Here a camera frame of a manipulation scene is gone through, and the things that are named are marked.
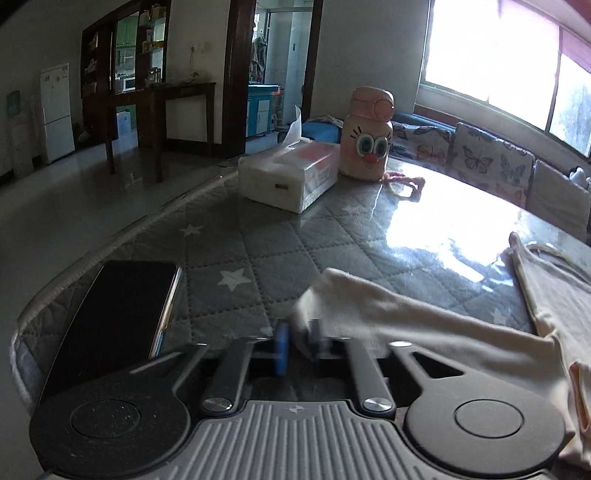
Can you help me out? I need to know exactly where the cream shirt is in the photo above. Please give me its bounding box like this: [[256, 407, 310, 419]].
[[293, 231, 591, 467]]

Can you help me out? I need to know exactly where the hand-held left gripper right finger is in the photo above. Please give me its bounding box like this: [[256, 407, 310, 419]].
[[307, 318, 465, 418]]

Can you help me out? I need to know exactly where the black smartphone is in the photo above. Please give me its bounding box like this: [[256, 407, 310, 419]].
[[39, 260, 184, 407]]

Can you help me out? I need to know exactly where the plain beige cushion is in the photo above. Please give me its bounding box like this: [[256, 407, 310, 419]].
[[526, 159, 591, 250]]

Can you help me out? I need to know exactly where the white tissue pack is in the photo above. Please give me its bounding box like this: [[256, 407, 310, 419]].
[[238, 105, 342, 214]]

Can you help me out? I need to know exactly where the large window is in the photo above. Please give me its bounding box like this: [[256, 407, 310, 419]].
[[420, 0, 591, 158]]

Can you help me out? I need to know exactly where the pink cartoon-face water bottle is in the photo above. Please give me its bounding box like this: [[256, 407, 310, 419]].
[[338, 86, 394, 181]]

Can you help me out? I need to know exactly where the dark wooden console table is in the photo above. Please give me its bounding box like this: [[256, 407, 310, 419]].
[[104, 82, 217, 183]]

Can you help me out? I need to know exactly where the butterfly print cushion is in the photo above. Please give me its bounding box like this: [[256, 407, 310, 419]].
[[390, 122, 455, 174], [445, 122, 536, 208]]

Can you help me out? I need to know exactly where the blue cabinet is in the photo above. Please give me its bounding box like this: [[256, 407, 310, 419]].
[[247, 84, 282, 137]]

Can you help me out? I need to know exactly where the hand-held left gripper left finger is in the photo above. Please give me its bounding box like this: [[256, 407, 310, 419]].
[[130, 320, 293, 414]]

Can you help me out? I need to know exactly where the pink bottle strap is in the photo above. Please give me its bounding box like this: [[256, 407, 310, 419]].
[[382, 170, 426, 201]]

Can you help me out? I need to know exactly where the dark blue sofa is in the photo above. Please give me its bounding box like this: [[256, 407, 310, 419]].
[[392, 110, 591, 252]]

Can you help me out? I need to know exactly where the dark wooden display cabinet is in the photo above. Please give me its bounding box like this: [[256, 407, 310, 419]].
[[81, 0, 171, 139]]

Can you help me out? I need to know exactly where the white refrigerator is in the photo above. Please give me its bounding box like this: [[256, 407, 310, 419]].
[[39, 63, 76, 165]]

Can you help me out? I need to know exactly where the blue cloth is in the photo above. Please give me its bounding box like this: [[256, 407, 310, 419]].
[[302, 115, 347, 144]]

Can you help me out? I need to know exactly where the hanging grey garment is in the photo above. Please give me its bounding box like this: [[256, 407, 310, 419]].
[[252, 37, 269, 80]]

